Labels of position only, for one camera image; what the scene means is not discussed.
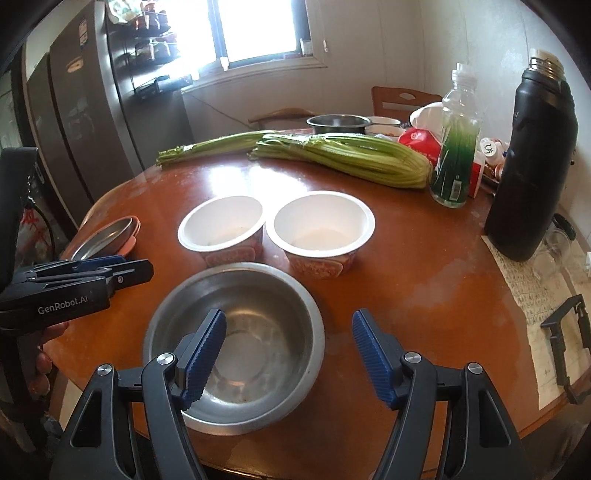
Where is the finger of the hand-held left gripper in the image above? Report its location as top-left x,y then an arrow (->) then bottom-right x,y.
14,256 -> 129,280
18,260 -> 154,298

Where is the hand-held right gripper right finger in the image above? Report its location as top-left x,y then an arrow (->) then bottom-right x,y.
352,309 -> 522,480

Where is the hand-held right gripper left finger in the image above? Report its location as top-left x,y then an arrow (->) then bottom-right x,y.
50,308 -> 228,480

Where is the small steel plate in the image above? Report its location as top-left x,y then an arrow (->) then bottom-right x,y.
69,217 -> 134,261

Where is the pink plastic plate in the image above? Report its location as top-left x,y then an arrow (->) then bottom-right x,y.
113,215 -> 140,257

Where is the large steel bowl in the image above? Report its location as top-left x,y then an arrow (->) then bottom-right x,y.
142,262 -> 325,435

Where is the red printed paper bowl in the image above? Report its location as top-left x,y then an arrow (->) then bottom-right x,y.
267,193 -> 375,281
178,196 -> 265,267

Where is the person's left hand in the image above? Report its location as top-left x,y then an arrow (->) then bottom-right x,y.
28,320 -> 70,400

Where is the red paper decoration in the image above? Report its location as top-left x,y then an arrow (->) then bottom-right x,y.
18,203 -> 61,259

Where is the brown refrigerator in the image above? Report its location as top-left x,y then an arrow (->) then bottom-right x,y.
21,0 -> 148,227

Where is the thin celery bunch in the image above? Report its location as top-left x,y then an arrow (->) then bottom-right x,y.
156,130 -> 278,168

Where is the handwritten paper sheet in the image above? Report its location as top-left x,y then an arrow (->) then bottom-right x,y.
481,235 -> 573,409

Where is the black folding stand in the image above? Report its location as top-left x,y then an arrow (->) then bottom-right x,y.
540,294 -> 591,406

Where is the thick celery bunch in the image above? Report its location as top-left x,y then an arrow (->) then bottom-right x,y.
249,133 -> 435,189

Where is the red carton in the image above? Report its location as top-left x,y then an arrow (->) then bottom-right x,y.
471,154 -> 486,198

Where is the glass jar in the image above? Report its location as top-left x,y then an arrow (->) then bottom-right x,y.
536,215 -> 577,278

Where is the black storage rack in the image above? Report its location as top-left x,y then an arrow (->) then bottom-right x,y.
105,0 -> 195,100

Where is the red packet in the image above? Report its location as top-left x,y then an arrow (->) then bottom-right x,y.
398,128 -> 444,160

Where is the clear plastic bottle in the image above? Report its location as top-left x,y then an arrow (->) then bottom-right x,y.
430,63 -> 483,207

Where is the white enamel bowl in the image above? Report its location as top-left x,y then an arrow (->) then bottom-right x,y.
365,116 -> 402,138

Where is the steel pot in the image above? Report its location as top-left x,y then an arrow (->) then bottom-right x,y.
307,114 -> 372,136

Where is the white capped medicine bottle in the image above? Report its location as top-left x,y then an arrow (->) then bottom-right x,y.
480,137 -> 509,167

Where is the black thermos flask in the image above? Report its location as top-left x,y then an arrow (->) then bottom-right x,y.
485,48 -> 579,262

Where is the white plastic bag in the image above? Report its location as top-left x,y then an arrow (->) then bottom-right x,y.
410,104 -> 446,134

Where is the wooden chair with cutout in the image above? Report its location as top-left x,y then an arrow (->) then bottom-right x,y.
372,86 -> 443,121

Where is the window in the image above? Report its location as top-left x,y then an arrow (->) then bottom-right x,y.
210,0 -> 310,63

